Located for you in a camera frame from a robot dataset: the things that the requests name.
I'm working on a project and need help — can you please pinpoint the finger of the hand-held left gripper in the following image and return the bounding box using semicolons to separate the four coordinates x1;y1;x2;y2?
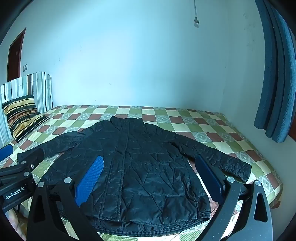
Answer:
0;146;13;163
0;148;44;179

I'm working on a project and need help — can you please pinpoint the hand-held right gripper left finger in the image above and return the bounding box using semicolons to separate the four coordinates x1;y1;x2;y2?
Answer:
27;156;104;241

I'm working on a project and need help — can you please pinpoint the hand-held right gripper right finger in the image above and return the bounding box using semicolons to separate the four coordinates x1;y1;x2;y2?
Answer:
195;154;273;241

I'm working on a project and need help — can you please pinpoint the black quilted jacket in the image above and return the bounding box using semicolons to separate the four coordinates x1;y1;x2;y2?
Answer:
43;116;252;232

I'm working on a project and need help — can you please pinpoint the yellow black striped pillow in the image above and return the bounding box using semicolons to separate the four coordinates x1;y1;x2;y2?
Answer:
2;95;50;143

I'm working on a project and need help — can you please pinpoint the bed with checkered bedspread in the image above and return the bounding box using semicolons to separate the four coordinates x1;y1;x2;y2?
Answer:
0;105;284;241

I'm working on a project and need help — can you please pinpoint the striped headboard cushion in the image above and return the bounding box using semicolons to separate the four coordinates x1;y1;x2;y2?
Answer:
0;72;53;145

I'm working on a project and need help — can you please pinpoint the brown wooden door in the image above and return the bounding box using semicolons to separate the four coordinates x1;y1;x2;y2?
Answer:
7;27;26;81

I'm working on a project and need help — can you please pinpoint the blue curtain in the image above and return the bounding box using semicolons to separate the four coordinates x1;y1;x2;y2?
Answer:
254;0;296;143

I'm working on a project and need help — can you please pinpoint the hanging cable with plug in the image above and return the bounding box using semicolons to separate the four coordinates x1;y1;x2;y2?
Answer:
193;0;201;25

